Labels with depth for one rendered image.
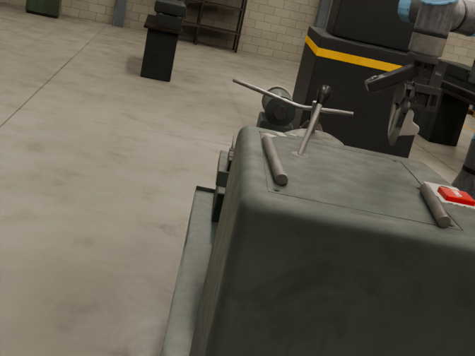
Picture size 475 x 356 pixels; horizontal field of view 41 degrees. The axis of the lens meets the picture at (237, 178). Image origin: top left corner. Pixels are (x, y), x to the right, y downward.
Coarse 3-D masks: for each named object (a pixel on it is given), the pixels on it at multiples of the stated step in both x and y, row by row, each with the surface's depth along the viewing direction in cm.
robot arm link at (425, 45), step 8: (416, 32) 141; (416, 40) 136; (424, 40) 135; (432, 40) 135; (440, 40) 135; (408, 48) 139; (416, 48) 136; (424, 48) 135; (432, 48) 135; (440, 48) 136; (432, 56) 136; (440, 56) 137
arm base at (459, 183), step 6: (462, 168) 191; (468, 168) 188; (462, 174) 190; (468, 174) 188; (474, 174) 187; (456, 180) 192; (462, 180) 189; (468, 180) 188; (474, 180) 187; (456, 186) 190; (462, 186) 189; (468, 186) 188; (474, 186) 186; (468, 192) 188; (474, 192) 186; (474, 198) 186
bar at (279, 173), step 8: (264, 136) 136; (264, 144) 132; (272, 144) 130; (272, 152) 124; (272, 160) 119; (280, 160) 119; (272, 168) 116; (280, 168) 113; (280, 176) 110; (280, 184) 111
